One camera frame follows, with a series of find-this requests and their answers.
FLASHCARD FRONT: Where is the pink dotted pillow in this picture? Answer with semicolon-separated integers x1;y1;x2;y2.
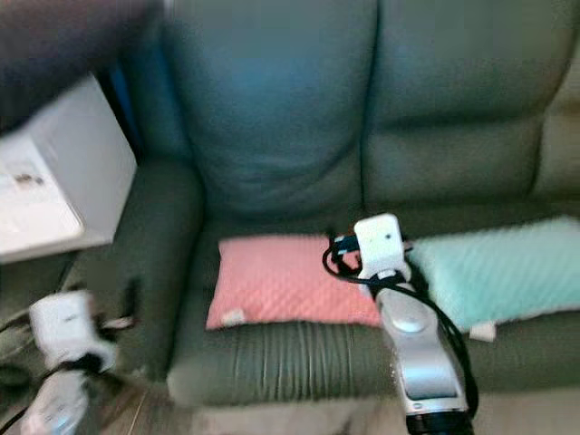
206;234;383;331

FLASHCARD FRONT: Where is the teal dotted pillow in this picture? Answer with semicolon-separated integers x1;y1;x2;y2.
406;216;580;343

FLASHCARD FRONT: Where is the white box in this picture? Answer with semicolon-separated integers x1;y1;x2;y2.
0;75;139;264

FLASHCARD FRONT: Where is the dark brown cloth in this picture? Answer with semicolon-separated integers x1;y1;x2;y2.
0;0;169;132

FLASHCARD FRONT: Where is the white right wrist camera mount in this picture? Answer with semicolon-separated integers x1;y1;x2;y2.
353;214;407;280

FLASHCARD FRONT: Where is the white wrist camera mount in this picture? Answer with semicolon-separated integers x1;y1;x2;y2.
29;290;114;371
353;214;407;280

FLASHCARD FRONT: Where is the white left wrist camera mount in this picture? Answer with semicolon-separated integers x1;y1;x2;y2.
29;290;114;371

